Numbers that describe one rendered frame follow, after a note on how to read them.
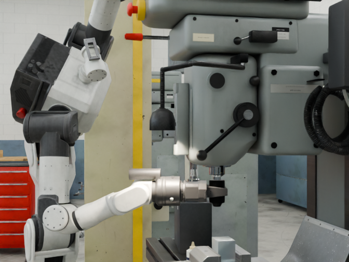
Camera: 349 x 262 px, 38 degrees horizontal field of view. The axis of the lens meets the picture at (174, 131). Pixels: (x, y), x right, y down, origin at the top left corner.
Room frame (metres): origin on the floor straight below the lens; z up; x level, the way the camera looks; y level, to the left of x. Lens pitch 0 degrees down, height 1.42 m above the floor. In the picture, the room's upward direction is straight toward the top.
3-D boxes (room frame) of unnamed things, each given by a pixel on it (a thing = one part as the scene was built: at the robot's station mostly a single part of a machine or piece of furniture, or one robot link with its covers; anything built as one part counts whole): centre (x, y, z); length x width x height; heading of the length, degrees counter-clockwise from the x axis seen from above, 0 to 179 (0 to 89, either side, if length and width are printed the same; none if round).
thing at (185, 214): (1.96, -0.07, 1.06); 0.22 x 0.12 x 0.20; 5
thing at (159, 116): (1.41, 0.03, 1.44); 0.07 x 0.07 x 0.06
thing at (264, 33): (1.40, -0.22, 1.66); 0.12 x 0.04 x 0.04; 102
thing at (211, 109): (1.52, -0.13, 1.47); 0.21 x 0.19 x 0.32; 12
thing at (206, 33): (1.52, -0.17, 1.68); 0.34 x 0.24 x 0.10; 102
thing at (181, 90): (1.49, -0.02, 1.45); 0.04 x 0.04 x 0.21; 12
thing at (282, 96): (1.56, -0.32, 1.47); 0.24 x 0.19 x 0.26; 12
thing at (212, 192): (1.48, -0.12, 1.23); 0.06 x 0.02 x 0.03; 87
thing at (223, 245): (1.45, -0.14, 1.07); 0.06 x 0.05 x 0.06; 13
